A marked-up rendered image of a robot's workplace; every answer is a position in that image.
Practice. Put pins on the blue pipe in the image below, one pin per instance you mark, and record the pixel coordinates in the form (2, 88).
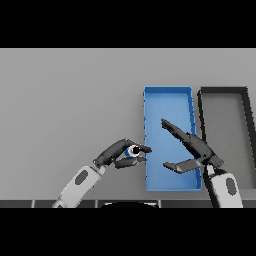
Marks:
(133, 150)

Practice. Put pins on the dark grey bin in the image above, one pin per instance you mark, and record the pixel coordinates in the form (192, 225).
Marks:
(226, 126)

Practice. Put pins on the right dark grey robot hand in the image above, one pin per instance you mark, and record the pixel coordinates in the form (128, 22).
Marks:
(195, 146)

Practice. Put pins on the blue bin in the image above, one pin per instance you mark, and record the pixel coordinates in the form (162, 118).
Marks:
(168, 106)

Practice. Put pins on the right light grey robot arm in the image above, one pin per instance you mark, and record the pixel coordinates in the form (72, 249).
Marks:
(224, 188)

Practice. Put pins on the left light grey robot arm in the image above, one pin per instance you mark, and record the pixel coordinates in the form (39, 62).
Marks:
(78, 185)

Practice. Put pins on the left dark grey robot hand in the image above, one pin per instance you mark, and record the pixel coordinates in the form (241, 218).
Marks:
(115, 151)

